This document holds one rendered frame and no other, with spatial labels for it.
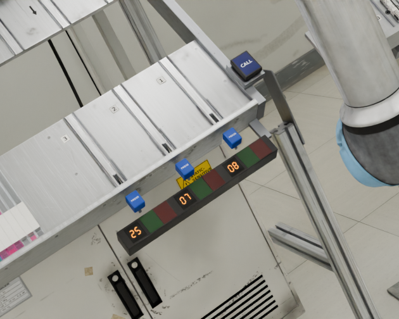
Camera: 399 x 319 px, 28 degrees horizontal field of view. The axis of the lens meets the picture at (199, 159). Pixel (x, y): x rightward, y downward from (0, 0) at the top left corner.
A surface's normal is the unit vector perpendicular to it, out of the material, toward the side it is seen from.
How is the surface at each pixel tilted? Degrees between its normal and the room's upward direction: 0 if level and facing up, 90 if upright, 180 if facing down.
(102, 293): 90
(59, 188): 46
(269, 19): 90
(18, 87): 90
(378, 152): 97
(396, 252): 0
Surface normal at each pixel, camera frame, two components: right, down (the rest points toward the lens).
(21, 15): 0.01, -0.47
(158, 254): 0.42, 0.15
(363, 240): -0.43, -0.84
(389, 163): -0.33, 0.61
